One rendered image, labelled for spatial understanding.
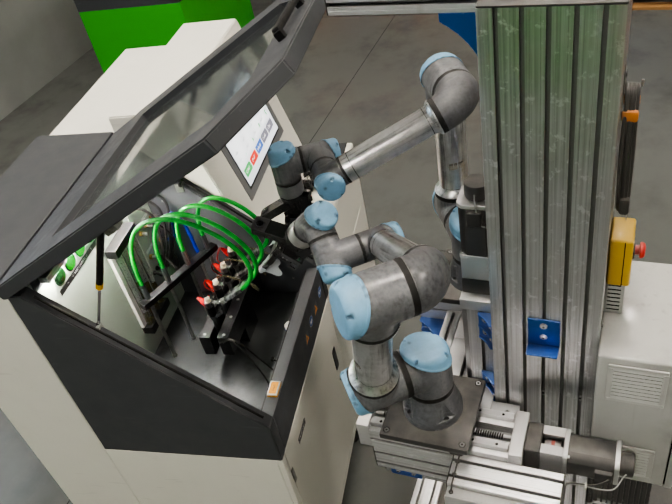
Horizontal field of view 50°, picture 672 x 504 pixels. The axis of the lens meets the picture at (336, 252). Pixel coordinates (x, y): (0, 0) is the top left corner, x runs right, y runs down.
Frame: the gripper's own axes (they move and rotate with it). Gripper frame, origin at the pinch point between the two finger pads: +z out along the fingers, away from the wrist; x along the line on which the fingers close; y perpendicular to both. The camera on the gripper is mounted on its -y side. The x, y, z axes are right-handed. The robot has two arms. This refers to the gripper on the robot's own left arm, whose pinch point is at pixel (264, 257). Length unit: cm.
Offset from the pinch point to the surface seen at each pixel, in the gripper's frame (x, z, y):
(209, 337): -13.5, 39.0, 2.2
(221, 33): 89, 35, -45
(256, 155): 59, 46, -11
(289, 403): -24.6, 25.5, 30.4
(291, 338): -6.0, 25.7, 23.1
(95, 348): -39, 18, -27
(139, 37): 262, 290, -110
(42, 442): -57, 75, -25
